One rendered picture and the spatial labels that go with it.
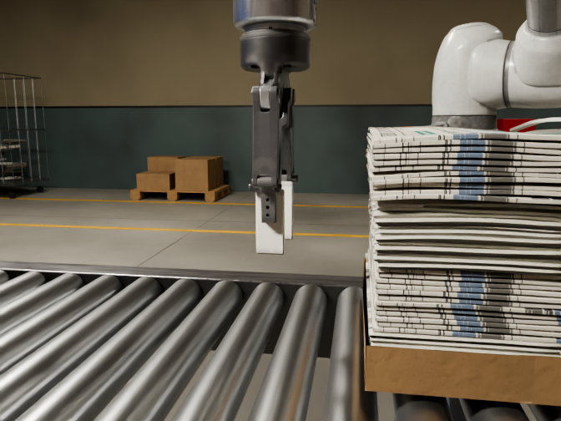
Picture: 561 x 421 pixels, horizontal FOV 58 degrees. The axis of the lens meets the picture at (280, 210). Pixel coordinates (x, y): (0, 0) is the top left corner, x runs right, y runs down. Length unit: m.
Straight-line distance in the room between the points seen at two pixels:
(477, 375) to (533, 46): 0.87
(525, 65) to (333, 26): 6.55
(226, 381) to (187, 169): 6.44
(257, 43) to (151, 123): 7.71
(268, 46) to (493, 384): 0.37
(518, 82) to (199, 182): 5.87
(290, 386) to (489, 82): 0.95
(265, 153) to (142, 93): 7.82
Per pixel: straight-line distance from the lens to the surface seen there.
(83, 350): 0.64
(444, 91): 1.32
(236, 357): 0.55
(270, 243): 0.54
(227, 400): 0.49
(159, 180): 7.07
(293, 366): 0.53
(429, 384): 0.47
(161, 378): 0.53
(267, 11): 0.53
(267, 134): 0.50
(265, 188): 0.51
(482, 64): 1.30
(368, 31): 7.69
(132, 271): 0.86
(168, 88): 8.14
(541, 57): 1.23
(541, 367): 0.49
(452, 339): 0.46
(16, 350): 0.65
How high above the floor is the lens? 1.04
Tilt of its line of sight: 10 degrees down
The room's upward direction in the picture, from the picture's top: straight up
